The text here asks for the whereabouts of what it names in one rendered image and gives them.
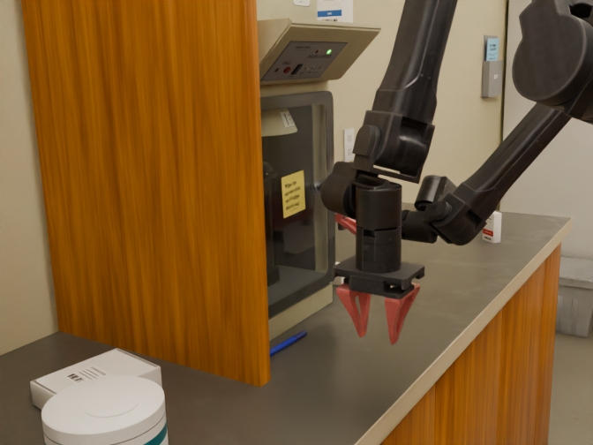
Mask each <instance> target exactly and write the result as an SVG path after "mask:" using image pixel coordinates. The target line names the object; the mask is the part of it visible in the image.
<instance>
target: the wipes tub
mask: <svg viewBox="0 0 593 445"><path fill-rule="evenodd" d="M41 419H42V427H43V432H44V442H45V445H169V441H168V429H167V417H166V406H165V397H164V392H163V390H162V388H161V387H160V386H159V385H158V384H157V383H155V382H153V381H150V380H148V379H144V378H140V377H136V376H126V375H118V376H106V377H100V378H95V379H92V380H88V381H82V382H80V383H77V384H75V385H72V386H70V387H69V388H66V389H64V390H62V391H60V392H59V393H57V394H55V395H54V396H52V397H51V398H50V399H49V400H48V401H47V402H46V403H45V405H44V407H43V409H42V411H41Z"/></svg>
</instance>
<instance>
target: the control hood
mask: <svg viewBox="0 0 593 445"><path fill-rule="evenodd" d="M257 25H258V48H259V85H260V86H262V85H274V84H287V83H299V82H312V81H324V80H336V79H341V78H342V76H343V75H344V74H345V73H346V71H347V70H348V69H349V68H350V67H351V65H352V64H353V63H355V62H356V60H357V59H358V58H359V57H360V55H361V54H362V53H363V52H364V51H365V49H366V48H367V47H368V46H369V45H370V43H371V42H372V41H373V40H374V38H375V37H376V36H377V35H378V34H379V32H380V29H381V26H380V25H373V24H362V23H350V22H338V21H326V20H315V19H292V18H287V19H262V20H257ZM290 41H330V42H347V43H348V44H347V45H346V46H345V47H344V48H343V50H342V51H341V52H340V53H339V55H338V56H337V57H336V58H335V60H334V61H333V62H332V63H331V64H330V65H329V66H328V67H327V69H326V70H325V71H324V72H323V74H322V75H321V76H320V77H319V78H313V79H286V80H272V81H261V80H262V78H263V77H264V76H265V74H266V73H267V71H268V70H269V69H270V67H271V66H272V65H273V63H274V62H275V60H276V59H277V58H278V57H279V55H280V54H281V53H282V52H283V51H284V49H285V48H286V47H287V45H288V44H289V42H290Z"/></svg>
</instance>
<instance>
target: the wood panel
mask: <svg viewBox="0 0 593 445"><path fill-rule="evenodd" d="M21 6H22V13H23V21H24V29H25V37H26V52H27V60H28V67H29V75H30V83H31V90H32V98H33V106H34V121H35V129H36V136H37V144H38V152H39V159H40V167H41V181H42V190H43V198H44V206H45V213H46V221H47V229H48V236H49V251H50V258H51V267H52V275H53V282H54V290H55V298H56V312H57V320H58V327H59V331H61V332H64V333H67V334H71V335H75V336H80V337H83V338H86V339H90V340H93V341H96V342H99V343H105V344H108V345H112V346H115V347H118V348H121V349H125V350H128V351H134V352H137V353H140V354H144V355H147V356H150V357H153V358H159V359H162V360H166V361H168V362H172V363H176V364H179V365H182V366H188V367H190V368H194V369H198V370H200V371H204V372H207V373H213V374H216V375H220V376H222V377H226V378H230V379H232V380H236V381H241V382H244V383H248V384H251V385H254V386H258V387H262V386H263V385H264V384H266V383H267V382H269V381H270V380H271V370H270V347H269V324H268V301H267V278H266V233H265V209H264V186H263V163H262V139H261V116H260V93H259V48H258V25H257V2H256V0H21Z"/></svg>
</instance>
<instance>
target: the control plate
mask: <svg viewBox="0 0 593 445"><path fill-rule="evenodd" d="M347 44H348V43H347V42H330V41H290V42H289V44H288V45H287V47H286V48H285V49H284V51H283V52H282V53H281V54H280V55H279V57H278V58H277V59H276V60H275V62H274V63H273V65H272V66H271V67H270V69H269V70H268V71H267V73H266V74H265V76H264V77H263V78H262V80H261V81H272V80H286V79H313V78H319V77H320V76H321V75H322V74H323V72H324V71H325V70H326V69H327V67H328V66H329V65H330V64H331V63H332V62H333V61H334V60H335V58H336V57H337V56H338V55H339V53H340V52H341V51H342V50H343V48H344V47H345V46H346V45H347ZM317 49H319V52H318V53H317V54H314V52H315V51H316V50H317ZM330 49H331V52H330V53H329V54H327V52H328V51H329V50H330ZM298 64H303V66H302V67H301V68H300V70H299V71H298V72H297V73H296V74H294V75H290V74H291V73H292V72H293V71H294V69H295V68H296V67H297V65H298ZM314 65H315V70H312V67H313V66H314ZM321 65H322V67H321V68H322V70H320V69H318V68H319V67H320V66H321ZM306 66H308V69H309V70H308V71H306V70H304V68H305V67H306ZM287 67H290V71H289V72H288V73H284V72H283V71H284V70H285V69H286V68H287ZM276 68H280V69H279V71H278V72H274V70H275V69H276Z"/></svg>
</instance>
